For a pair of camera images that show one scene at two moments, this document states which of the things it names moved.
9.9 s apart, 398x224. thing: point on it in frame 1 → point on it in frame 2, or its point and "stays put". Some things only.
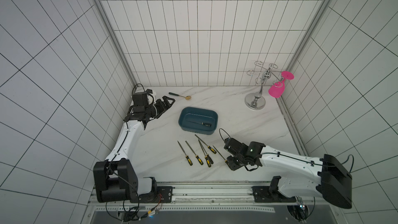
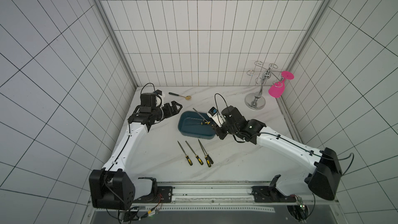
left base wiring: x=132 y=215 stays put
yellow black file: x=205 y=156 stays put
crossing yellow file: x=213 y=150 → x=208 y=122
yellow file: x=225 y=160 → x=201 y=123
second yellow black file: x=200 y=162 stays put
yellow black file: x=210 y=159 stays put
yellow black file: x=187 y=158 stays put
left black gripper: x=168 y=105 → x=170 y=113
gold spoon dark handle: x=187 y=97 stays put
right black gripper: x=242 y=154 → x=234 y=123
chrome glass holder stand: x=255 y=101 stays put
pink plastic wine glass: x=277 y=89 stays put
